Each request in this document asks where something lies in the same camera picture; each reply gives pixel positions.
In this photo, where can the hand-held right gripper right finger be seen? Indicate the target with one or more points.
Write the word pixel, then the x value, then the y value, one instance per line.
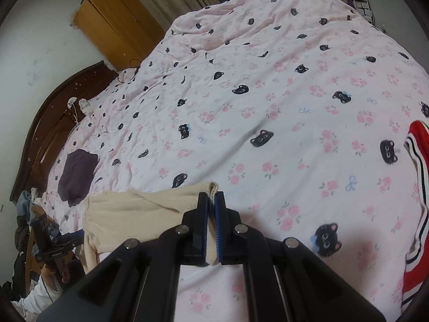
pixel 219 223

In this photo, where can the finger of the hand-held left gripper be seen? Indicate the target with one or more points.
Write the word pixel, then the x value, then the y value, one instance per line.
pixel 73 234

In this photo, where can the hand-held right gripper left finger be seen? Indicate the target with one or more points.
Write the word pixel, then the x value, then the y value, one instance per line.
pixel 202 218

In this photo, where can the beige knit sweater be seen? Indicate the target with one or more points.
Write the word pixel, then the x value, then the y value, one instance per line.
pixel 134 214

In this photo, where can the pile of clothes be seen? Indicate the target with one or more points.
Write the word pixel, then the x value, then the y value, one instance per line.
pixel 25 208

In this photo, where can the person's left hand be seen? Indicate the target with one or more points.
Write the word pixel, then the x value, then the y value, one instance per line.
pixel 57 271

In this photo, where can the wooden chair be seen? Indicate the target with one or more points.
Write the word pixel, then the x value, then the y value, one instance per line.
pixel 33 255

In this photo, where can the dark purple folded garment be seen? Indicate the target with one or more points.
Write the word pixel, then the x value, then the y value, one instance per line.
pixel 77 174

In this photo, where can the wooden headboard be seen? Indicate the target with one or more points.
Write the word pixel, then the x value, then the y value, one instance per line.
pixel 43 124

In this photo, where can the pink cat print duvet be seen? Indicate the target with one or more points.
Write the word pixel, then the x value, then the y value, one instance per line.
pixel 268 107

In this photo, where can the red striped garment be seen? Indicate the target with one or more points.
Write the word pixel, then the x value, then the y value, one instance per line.
pixel 414 285

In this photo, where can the wooden wardrobe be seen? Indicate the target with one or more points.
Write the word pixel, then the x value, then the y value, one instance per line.
pixel 117 23

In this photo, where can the wall outlet with plug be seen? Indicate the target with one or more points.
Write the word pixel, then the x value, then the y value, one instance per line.
pixel 383 27

